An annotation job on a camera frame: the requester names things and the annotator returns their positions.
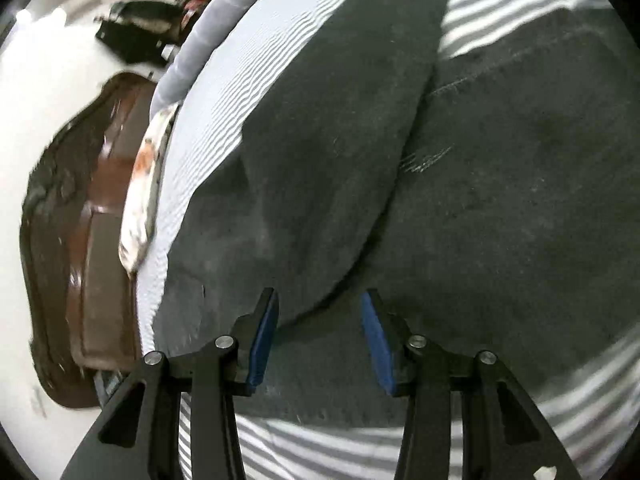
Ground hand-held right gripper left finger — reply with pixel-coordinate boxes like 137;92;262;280
60;288;279;480

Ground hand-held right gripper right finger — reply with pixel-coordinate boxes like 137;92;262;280
360;288;584;480

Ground dark grey denim pants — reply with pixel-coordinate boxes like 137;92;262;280
150;0;637;428

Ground brown wooden headboard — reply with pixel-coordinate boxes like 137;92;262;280
20;72;158;408

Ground floral print pillow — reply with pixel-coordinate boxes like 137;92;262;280
118;102;181;276

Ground grey white striped bed sheet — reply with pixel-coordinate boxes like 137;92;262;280
132;0;637;480

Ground light grey quilt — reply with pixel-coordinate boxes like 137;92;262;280
150;0;376;117

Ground black bag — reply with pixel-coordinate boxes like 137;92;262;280
95;0;187;67

